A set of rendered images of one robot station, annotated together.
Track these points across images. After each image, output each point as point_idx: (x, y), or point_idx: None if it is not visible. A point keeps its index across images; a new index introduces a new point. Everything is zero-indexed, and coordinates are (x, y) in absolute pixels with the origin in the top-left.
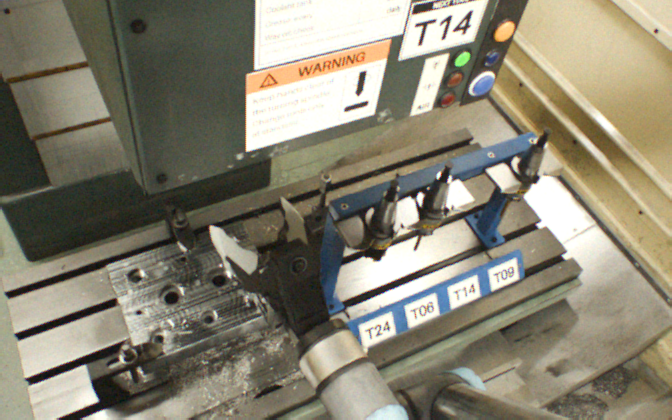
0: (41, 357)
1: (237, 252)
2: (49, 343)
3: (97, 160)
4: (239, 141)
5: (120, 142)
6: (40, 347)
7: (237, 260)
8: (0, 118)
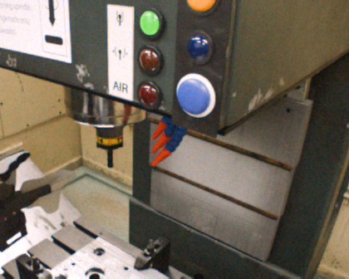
0: (41, 250)
1: (4, 163)
2: (51, 249)
3: (176, 208)
4: None
5: (192, 204)
6: (46, 247)
7: None
8: (147, 146)
